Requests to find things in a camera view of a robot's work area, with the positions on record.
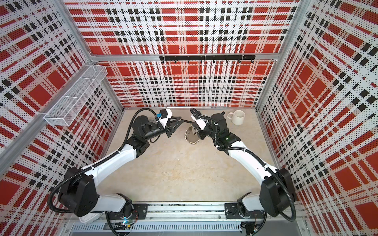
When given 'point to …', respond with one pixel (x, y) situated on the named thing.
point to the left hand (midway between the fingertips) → (182, 120)
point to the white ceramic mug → (237, 117)
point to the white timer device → (91, 218)
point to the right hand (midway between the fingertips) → (194, 124)
